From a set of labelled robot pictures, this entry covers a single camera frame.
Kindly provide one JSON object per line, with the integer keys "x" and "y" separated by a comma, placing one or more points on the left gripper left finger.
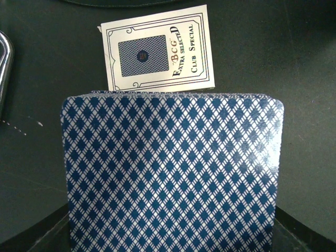
{"x": 28, "y": 238}

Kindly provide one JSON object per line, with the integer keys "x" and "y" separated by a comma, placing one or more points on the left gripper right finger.
{"x": 291, "y": 235}

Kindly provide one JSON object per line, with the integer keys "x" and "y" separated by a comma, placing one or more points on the blue patterned card deck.
{"x": 152, "y": 171}

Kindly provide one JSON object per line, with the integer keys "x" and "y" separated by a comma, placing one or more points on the aluminium poker case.
{"x": 7, "y": 59}

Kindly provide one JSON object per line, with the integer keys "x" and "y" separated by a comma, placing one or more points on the white playing card box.
{"x": 164, "y": 52}

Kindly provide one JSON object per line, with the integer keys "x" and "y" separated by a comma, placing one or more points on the round black poker mat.
{"x": 119, "y": 3}

